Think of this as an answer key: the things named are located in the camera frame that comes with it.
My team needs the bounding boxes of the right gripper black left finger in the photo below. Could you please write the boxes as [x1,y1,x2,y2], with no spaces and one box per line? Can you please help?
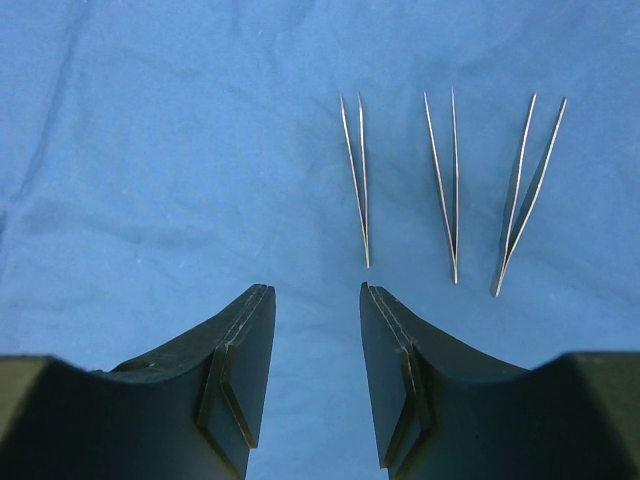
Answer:
[1,284,276,479]

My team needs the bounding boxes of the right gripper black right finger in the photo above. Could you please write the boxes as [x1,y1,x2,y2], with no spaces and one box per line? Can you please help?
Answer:
[360,284,639,479]

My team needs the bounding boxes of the steel tweezers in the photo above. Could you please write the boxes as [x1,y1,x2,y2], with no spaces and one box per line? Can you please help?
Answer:
[490,93,568,298]
[339,91,371,269]
[423,87,460,285]

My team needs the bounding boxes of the blue surgical drape cloth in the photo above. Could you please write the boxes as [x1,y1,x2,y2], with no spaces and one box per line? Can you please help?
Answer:
[1,1,639,479]

